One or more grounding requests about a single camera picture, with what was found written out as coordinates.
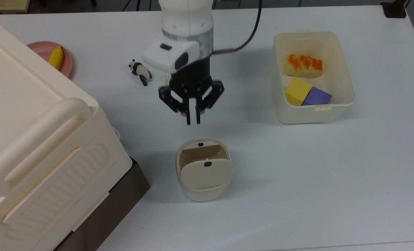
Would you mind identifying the beige trash can lid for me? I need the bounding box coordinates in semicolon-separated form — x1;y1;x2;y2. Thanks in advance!
180;158;235;191

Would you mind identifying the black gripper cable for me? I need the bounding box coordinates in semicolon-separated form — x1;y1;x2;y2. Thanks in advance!
212;0;263;55

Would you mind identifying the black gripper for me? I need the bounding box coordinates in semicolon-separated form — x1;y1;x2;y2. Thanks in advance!
158;57;225;126

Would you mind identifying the panda toy figure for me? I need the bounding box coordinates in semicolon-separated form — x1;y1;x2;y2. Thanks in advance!
128;59;153;87

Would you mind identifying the tan wooden furniture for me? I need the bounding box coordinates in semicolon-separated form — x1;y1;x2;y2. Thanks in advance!
0;0;30;14

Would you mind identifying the yellow foam cube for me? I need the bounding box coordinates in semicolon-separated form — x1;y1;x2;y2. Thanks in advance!
285;77;313;106

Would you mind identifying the white plastic bin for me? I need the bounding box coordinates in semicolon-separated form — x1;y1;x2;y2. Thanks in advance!
270;31;356;125

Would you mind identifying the pink plate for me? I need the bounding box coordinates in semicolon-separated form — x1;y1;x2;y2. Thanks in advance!
26;41;73;79

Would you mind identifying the cream plastic storage box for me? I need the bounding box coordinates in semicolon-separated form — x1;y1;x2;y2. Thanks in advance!
0;12;133;251

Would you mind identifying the yellow banana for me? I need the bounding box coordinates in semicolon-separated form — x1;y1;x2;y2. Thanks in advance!
48;46;64;70

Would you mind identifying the purple foam cube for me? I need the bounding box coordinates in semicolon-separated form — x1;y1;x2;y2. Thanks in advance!
302;86;333;106

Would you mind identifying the toy sushi with orange roe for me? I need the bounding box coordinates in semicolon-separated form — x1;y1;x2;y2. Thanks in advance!
284;53;323;78

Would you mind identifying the beige trash can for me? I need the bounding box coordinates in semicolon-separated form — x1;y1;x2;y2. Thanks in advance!
175;138;235;203

